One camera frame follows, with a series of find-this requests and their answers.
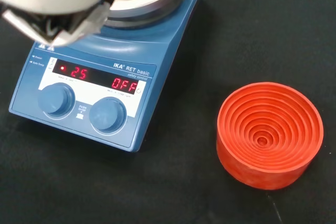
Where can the blue base heater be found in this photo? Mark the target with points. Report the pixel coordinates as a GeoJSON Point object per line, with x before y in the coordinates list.
{"type": "Point", "coordinates": [162, 51]}

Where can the black bench cloth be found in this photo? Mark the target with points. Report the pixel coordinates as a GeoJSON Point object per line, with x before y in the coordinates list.
{"type": "Point", "coordinates": [249, 24]}

